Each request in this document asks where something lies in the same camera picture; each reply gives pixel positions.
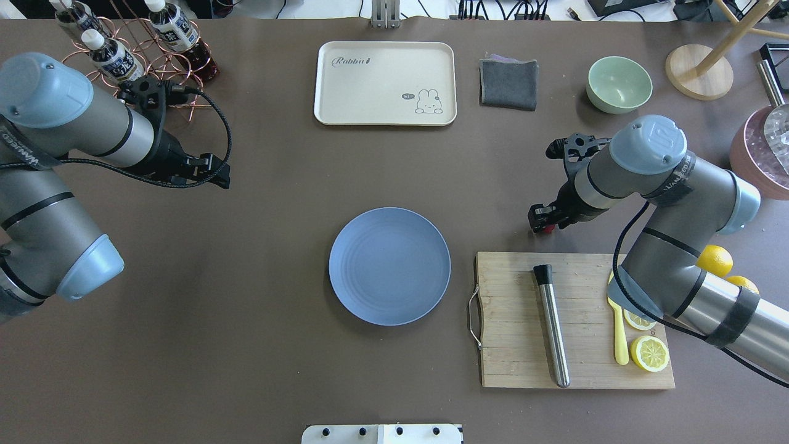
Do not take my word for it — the dark tea bottle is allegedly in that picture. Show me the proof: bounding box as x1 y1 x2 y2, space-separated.
144 1 219 82

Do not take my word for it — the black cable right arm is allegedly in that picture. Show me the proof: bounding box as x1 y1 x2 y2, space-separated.
611 200 789 389

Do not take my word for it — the lemon half slice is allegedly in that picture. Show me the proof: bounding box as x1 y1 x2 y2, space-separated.
629 335 670 372

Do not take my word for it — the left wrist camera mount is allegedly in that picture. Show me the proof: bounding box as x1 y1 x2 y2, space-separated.
118 74 200 134

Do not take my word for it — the cream rabbit tray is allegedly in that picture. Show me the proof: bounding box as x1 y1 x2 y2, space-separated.
313 41 457 126

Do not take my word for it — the pink ice bucket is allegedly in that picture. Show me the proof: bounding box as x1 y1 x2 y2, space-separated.
729 59 788 200

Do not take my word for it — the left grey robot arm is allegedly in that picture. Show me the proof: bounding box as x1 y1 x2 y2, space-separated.
1 52 231 323

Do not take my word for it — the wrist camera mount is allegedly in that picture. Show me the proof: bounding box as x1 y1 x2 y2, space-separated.
118 74 200 134
545 133 611 182

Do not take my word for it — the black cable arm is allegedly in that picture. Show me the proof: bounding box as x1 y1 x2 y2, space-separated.
611 200 789 389
0 85 233 188

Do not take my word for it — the steel muddler black tip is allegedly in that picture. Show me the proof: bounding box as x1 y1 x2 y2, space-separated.
533 264 570 389

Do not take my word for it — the copper wire bottle rack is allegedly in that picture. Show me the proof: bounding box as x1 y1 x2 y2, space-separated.
60 17 203 96

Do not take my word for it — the white control box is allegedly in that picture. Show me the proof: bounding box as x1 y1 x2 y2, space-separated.
301 422 465 443

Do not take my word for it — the tea bottle top left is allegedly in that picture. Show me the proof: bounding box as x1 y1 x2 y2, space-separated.
49 0 112 45

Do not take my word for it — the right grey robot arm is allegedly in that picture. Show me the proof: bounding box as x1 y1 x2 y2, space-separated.
147 115 735 353

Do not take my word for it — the blue round plate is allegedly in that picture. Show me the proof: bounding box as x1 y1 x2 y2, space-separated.
328 207 451 326

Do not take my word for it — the pale green bowl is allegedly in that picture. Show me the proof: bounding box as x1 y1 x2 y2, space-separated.
586 56 653 115

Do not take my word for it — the yellow plastic knife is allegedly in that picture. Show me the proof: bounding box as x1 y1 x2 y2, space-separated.
607 295 629 366

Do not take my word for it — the tea bottle white cap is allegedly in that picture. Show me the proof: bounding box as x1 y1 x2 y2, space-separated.
81 28 145 85

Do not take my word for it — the wooden round base stand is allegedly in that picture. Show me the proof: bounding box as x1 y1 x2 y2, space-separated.
664 1 788 101

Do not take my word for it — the grey folded cloth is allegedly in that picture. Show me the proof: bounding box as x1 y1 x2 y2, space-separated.
479 54 539 112

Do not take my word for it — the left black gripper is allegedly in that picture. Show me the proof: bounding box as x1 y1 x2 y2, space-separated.
145 130 231 189

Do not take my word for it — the wooden cutting board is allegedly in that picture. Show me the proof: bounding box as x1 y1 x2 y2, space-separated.
475 251 674 390

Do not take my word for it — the black tray corner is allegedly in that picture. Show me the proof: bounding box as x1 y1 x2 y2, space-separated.
759 43 788 93

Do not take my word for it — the whole yellow lemon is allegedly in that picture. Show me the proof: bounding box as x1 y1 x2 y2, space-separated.
696 244 734 278

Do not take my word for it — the lemon slice under arm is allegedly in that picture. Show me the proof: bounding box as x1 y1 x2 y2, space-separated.
623 309 657 331

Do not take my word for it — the metal bracket table edge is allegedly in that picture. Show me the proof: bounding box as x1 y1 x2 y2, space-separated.
370 0 401 29

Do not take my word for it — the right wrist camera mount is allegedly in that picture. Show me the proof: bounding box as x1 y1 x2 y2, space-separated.
545 133 611 182

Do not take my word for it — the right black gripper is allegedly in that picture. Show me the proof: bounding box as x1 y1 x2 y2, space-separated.
528 183 608 234

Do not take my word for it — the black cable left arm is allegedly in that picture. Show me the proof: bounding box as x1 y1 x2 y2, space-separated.
0 85 233 188

